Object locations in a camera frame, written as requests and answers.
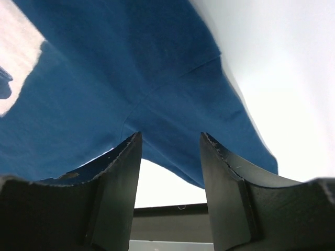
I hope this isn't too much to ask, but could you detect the blue t shirt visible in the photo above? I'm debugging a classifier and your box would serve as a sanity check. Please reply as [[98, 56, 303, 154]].
[[1, 1, 278, 188]]

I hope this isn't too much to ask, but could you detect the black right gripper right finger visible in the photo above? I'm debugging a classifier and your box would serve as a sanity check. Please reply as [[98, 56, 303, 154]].
[[199, 133, 334, 250]]

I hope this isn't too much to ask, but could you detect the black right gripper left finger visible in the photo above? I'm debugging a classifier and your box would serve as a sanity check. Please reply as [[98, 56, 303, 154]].
[[1, 132, 142, 250]]

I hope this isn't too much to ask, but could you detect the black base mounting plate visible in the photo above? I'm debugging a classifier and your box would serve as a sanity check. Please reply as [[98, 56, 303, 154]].
[[130, 203, 213, 243]]

